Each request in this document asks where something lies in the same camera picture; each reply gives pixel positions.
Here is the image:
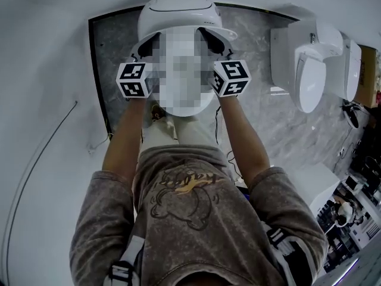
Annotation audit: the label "thin pale wire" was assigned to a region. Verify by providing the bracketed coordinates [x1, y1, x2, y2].
[88, 116, 114, 155]

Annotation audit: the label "cluttered equipment rack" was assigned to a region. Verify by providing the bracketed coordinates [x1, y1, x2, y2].
[315, 141, 381, 275]

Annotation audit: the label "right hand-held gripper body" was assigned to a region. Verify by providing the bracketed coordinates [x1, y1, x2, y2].
[211, 48, 252, 98]

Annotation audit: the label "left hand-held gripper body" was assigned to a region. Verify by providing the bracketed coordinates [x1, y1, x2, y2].
[116, 52, 154, 99]

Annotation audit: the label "black cable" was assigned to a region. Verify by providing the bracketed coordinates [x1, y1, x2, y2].
[213, 105, 223, 145]

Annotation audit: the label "right grey harness strap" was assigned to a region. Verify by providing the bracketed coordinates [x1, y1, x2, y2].
[266, 227, 300, 286]

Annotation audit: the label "black and white sneaker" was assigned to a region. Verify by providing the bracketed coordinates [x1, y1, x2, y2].
[341, 101, 363, 129]

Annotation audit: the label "person's left yellow shoe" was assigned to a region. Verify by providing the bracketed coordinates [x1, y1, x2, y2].
[149, 102, 167, 122]

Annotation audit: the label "white cabinet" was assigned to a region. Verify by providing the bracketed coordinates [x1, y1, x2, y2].
[297, 162, 342, 217]

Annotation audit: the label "brown printed t-shirt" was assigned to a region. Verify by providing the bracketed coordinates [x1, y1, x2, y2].
[68, 144, 329, 286]

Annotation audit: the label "large brown cardboard box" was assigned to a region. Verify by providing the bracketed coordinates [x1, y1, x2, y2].
[354, 44, 381, 109]

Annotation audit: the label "person's right forearm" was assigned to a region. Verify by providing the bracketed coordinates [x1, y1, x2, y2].
[216, 94, 272, 188]

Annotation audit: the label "beige trousers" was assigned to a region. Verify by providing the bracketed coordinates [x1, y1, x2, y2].
[140, 114, 221, 149]

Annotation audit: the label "left grey harness strap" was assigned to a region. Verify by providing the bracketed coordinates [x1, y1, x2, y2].
[107, 234, 147, 286]

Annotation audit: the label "person's left forearm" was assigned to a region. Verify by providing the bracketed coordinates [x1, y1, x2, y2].
[101, 97, 150, 179]

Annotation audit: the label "grey harness strap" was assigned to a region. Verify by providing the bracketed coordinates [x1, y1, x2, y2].
[107, 234, 147, 286]
[266, 227, 300, 286]

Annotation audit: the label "grey wall cable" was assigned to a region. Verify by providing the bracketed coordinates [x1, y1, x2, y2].
[1, 100, 79, 251]

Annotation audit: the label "white toilet with tank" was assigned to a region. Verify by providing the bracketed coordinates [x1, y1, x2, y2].
[270, 21, 346, 114]

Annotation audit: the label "black floor trim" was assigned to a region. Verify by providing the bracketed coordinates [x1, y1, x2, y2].
[88, 1, 302, 137]

